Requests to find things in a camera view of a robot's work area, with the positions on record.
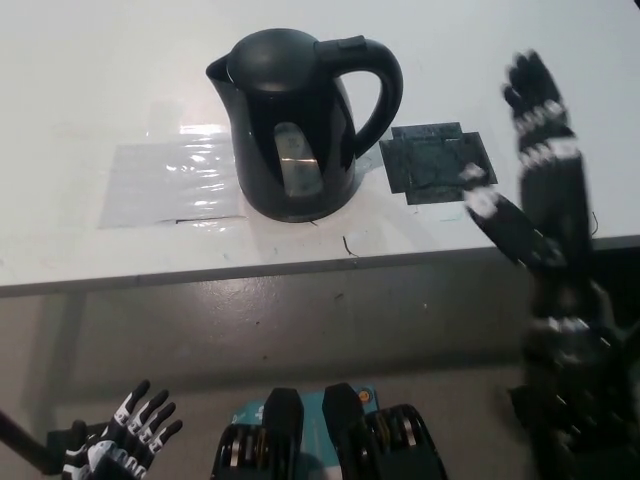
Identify clear plastic film patch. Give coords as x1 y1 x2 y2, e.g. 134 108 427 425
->
97 125 251 230

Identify black tape patch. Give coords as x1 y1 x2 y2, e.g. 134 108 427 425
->
378 122 499 206

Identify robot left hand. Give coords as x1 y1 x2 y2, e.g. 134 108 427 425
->
60 379 184 480

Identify black floor plate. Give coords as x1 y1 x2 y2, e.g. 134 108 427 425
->
506 385 532 437

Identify black electric kettle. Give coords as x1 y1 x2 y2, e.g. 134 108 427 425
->
205 28 404 224

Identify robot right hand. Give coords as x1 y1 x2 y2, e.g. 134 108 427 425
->
458 48 604 306

